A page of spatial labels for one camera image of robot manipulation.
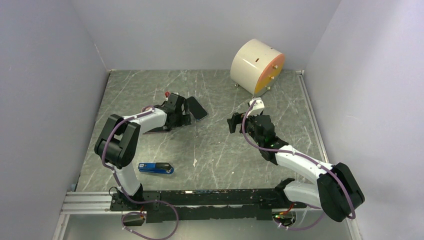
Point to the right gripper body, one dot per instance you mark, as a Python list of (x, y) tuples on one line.
[(249, 123)]

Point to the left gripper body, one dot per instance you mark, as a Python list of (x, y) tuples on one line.
[(178, 120)]

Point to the black phone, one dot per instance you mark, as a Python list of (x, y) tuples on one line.
[(159, 130)]

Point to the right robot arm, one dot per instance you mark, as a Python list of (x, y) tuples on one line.
[(331, 187)]

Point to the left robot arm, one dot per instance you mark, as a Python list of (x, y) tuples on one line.
[(117, 143)]

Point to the dark blue-edged phone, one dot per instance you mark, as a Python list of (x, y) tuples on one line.
[(196, 109)]

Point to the blue black stapler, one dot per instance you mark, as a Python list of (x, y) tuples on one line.
[(156, 168)]

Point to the cream cylindrical drawer box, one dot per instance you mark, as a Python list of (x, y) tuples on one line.
[(256, 67)]

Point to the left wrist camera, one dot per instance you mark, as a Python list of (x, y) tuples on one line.
[(168, 93)]

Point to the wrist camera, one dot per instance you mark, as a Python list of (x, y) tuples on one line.
[(257, 107), (168, 93)]

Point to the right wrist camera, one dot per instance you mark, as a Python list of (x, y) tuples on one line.
[(257, 107)]

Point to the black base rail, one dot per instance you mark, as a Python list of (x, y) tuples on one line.
[(186, 205)]

